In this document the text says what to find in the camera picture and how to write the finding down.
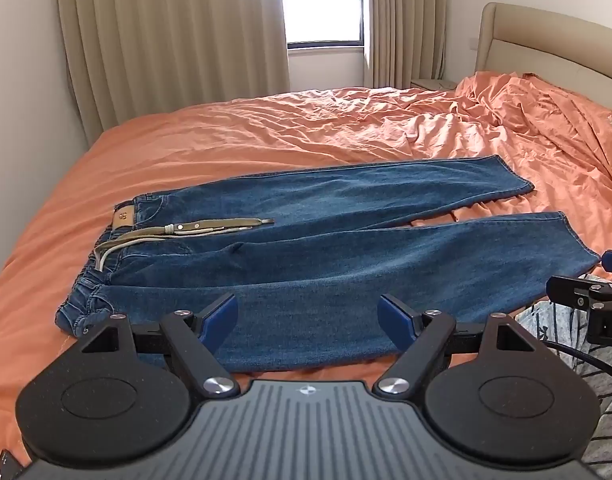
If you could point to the grey patterned cloth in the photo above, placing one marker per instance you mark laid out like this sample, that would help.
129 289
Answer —
568 326

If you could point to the blue denim jeans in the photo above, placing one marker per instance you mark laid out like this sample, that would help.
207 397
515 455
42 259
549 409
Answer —
308 285

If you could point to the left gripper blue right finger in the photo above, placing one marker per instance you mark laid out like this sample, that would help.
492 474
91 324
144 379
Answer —
401 324

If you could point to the beige bedside table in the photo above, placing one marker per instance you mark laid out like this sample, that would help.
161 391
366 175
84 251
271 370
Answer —
434 84

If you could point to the orange bed sheet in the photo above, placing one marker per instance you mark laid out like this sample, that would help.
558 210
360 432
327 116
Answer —
560 141

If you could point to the beige upholstered headboard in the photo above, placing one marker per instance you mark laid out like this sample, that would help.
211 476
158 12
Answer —
571 53

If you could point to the beige left curtain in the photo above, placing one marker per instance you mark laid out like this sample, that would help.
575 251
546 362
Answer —
129 58

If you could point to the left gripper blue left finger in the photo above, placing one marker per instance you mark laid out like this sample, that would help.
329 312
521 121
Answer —
216 322

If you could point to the window with dark frame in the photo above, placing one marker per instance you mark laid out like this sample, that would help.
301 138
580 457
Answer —
323 23

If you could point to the olive green belt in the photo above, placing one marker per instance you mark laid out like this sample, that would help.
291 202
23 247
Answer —
174 230

